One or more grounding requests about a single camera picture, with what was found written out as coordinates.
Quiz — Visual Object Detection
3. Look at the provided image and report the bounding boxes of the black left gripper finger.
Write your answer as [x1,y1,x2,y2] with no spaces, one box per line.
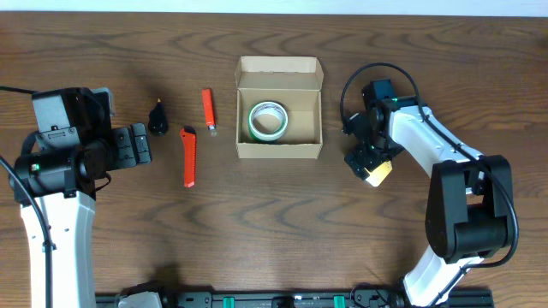
[112,127,137,169]
[131,123,152,164]

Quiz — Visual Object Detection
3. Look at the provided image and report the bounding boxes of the yellow notepad with barcode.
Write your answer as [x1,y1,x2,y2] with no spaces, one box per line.
[365,161,392,187]

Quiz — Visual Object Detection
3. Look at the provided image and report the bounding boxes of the orange stapler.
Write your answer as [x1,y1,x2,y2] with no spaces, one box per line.
[201,88,216,131]

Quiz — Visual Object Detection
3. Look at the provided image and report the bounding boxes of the green tape roll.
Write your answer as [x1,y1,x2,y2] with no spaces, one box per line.
[247,101,289,142]

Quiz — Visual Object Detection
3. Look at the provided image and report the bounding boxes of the beige masking tape roll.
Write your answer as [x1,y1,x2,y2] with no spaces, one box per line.
[254,115,280,133]

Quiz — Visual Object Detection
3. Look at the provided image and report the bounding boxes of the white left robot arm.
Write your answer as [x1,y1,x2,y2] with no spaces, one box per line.
[7,87,152,307]

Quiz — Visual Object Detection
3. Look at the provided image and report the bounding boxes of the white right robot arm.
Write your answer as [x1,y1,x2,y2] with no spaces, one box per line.
[343,80,519,307]

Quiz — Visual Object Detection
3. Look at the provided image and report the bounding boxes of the orange utility knife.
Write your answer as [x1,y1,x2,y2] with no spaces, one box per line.
[180,126,197,188]

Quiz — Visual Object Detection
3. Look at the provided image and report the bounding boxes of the brown cardboard box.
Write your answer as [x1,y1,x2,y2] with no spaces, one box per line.
[235,56,324,159]

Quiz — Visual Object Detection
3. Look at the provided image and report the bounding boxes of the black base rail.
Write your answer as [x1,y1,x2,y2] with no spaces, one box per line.
[94,281,496,308]

